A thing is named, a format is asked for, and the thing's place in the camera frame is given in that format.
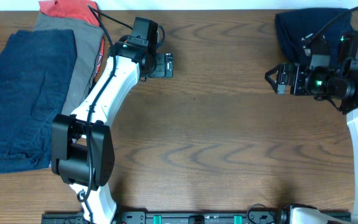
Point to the navy folded shorts on pile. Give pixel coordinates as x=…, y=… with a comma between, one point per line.
x=35, y=75

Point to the navy blue shorts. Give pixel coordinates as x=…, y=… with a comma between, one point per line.
x=292, y=26

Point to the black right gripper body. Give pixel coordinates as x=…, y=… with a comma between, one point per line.
x=318, y=82

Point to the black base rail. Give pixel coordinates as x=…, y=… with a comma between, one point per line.
x=256, y=214

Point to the grey folded garment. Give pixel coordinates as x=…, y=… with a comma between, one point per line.
x=88, y=41

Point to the red folded garment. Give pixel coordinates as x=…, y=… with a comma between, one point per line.
x=64, y=40

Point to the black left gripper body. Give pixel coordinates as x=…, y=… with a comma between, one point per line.
x=158, y=67

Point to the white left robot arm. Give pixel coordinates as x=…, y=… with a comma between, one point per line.
x=82, y=148

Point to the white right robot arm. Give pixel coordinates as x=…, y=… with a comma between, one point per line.
x=348, y=60

